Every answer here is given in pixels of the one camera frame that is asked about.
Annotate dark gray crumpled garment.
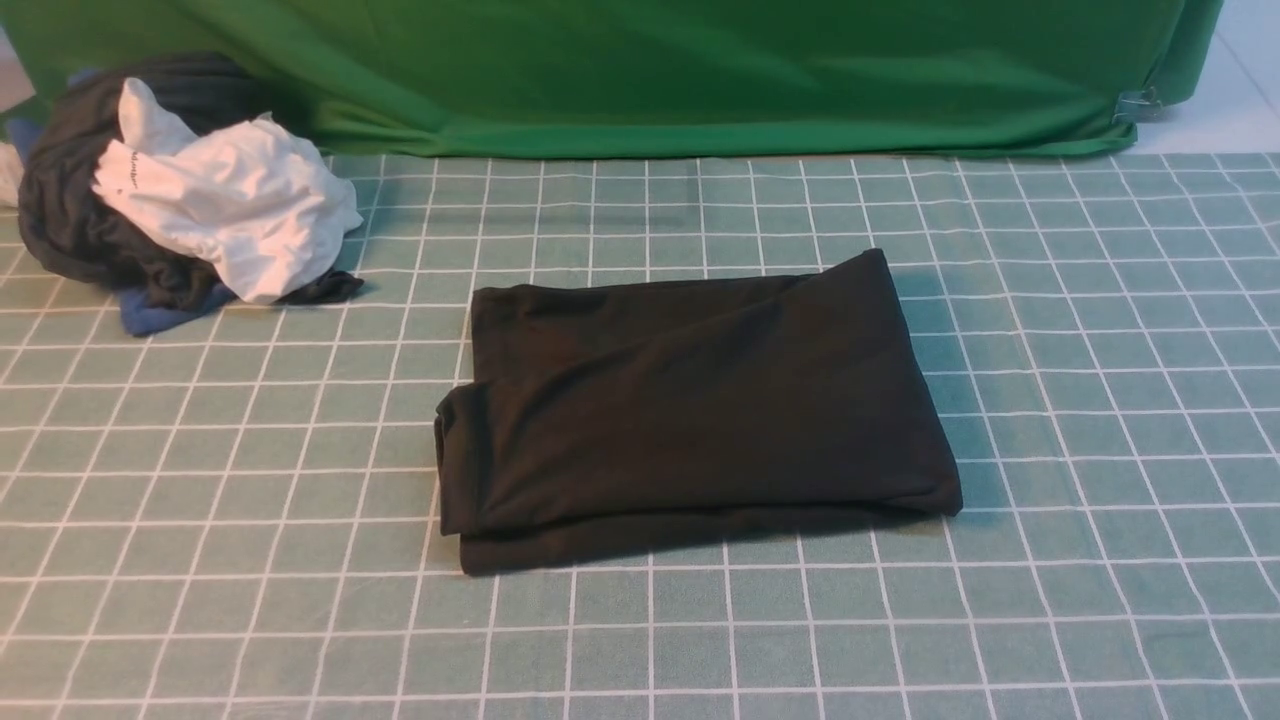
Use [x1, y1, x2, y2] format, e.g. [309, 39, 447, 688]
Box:
[17, 53, 365, 311]

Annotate white crumpled shirt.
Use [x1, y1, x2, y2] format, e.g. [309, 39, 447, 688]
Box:
[93, 77, 364, 305]

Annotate metal binder clip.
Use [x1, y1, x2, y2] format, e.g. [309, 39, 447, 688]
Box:
[1112, 86, 1165, 124]

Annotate dark gray long-sleeved shirt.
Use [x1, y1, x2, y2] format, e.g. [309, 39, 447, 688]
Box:
[434, 249, 963, 577]

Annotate green grid cutting mat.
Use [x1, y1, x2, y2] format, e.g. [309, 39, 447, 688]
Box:
[1, 154, 1279, 719]

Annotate green backdrop cloth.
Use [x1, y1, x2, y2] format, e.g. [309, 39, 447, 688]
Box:
[3, 1, 1222, 160]

